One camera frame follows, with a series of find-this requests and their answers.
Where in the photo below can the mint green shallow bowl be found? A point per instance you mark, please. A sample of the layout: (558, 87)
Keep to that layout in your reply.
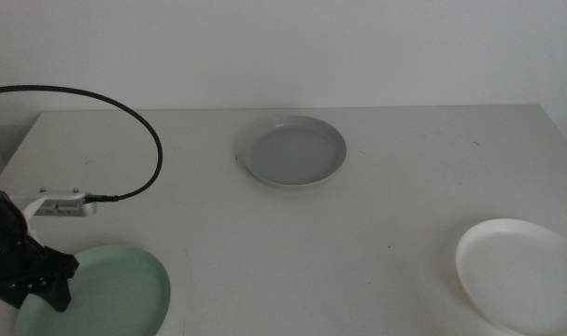
(119, 298)

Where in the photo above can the white shallow bowl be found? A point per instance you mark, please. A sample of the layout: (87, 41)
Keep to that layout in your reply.
(521, 280)

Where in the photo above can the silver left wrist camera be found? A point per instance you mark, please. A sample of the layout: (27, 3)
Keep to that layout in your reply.
(66, 207)

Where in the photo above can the grey shallow bowl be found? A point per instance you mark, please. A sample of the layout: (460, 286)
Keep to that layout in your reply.
(294, 158)

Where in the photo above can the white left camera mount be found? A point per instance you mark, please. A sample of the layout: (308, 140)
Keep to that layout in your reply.
(33, 212)

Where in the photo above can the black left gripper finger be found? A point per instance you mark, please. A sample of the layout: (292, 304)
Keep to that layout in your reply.
(59, 294)
(12, 298)

